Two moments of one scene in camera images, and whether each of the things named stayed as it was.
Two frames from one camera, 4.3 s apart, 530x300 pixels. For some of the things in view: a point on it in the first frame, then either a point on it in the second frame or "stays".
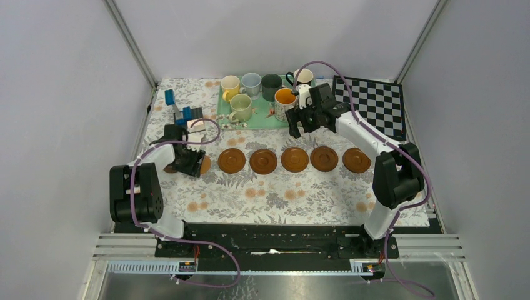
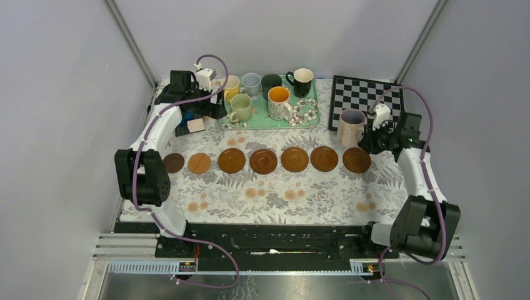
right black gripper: [297, 114] to [368, 140]
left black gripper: [193, 168] to [215, 110]
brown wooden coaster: [231, 160] stays
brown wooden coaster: [355, 160] stays
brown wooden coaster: [324, 159] stays
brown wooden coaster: [294, 159] stays
